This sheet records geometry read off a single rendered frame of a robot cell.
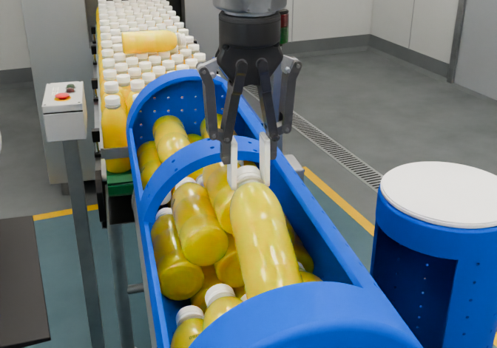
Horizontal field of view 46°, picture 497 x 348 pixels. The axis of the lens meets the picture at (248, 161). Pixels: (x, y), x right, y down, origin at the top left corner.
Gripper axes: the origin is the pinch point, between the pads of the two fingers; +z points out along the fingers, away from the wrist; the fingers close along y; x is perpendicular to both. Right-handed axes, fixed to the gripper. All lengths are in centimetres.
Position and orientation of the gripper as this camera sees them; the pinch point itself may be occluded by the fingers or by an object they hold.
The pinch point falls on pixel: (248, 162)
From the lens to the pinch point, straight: 79.7
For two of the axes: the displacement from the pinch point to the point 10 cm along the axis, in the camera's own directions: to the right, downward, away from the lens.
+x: -2.4, -4.3, 8.7
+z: -0.1, 9.0, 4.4
